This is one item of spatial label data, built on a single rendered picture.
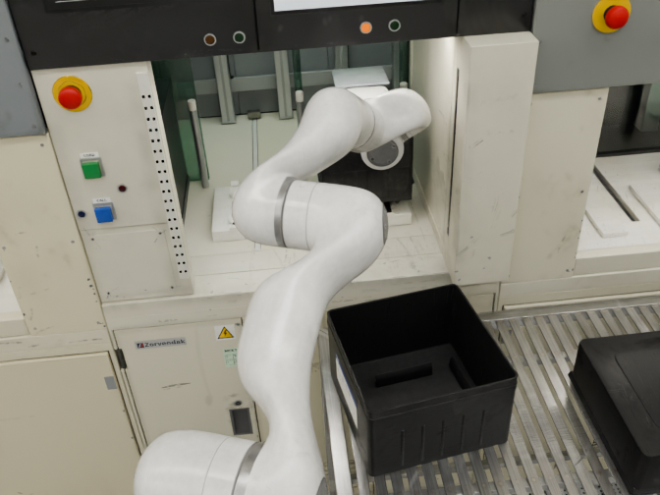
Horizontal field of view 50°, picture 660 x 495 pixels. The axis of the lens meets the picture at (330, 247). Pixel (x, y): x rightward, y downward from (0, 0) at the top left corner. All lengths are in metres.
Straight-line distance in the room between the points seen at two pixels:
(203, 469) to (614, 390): 0.82
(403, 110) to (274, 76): 1.00
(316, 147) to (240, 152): 1.10
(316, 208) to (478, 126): 0.48
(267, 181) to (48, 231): 0.63
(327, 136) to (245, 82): 1.27
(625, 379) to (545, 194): 0.40
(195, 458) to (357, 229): 0.35
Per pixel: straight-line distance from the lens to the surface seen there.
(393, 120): 1.30
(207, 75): 2.29
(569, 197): 1.58
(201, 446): 0.88
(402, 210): 1.74
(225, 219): 1.76
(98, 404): 1.84
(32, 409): 1.88
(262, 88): 2.29
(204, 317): 1.62
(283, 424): 0.86
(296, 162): 1.03
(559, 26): 1.39
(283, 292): 0.92
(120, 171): 1.43
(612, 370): 1.45
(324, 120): 1.03
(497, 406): 1.33
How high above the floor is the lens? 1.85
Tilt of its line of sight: 36 degrees down
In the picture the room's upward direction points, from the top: 3 degrees counter-clockwise
